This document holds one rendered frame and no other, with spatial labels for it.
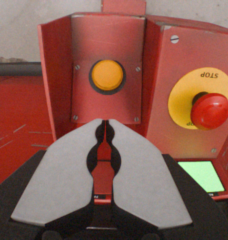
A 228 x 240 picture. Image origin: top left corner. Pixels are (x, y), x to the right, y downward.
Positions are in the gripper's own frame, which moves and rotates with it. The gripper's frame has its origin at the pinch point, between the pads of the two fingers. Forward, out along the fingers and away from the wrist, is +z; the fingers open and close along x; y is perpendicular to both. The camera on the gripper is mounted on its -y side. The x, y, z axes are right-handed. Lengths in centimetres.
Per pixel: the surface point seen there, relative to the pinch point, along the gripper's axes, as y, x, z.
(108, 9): -11, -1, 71
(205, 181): 9.1, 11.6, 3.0
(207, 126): 2.0, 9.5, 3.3
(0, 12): -12, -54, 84
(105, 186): 9.2, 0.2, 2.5
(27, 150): 19.9, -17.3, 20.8
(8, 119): 18.8, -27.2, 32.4
